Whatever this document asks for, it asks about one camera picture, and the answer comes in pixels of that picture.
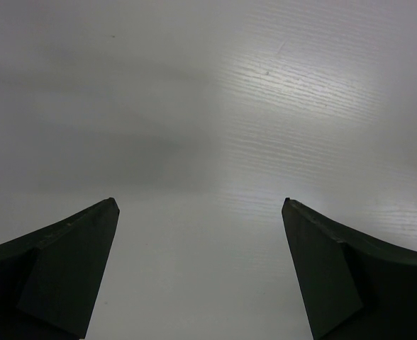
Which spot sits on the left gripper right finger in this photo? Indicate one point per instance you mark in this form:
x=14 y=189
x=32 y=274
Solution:
x=354 y=286

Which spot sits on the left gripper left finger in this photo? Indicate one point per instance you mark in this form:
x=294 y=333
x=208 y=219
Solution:
x=50 y=278

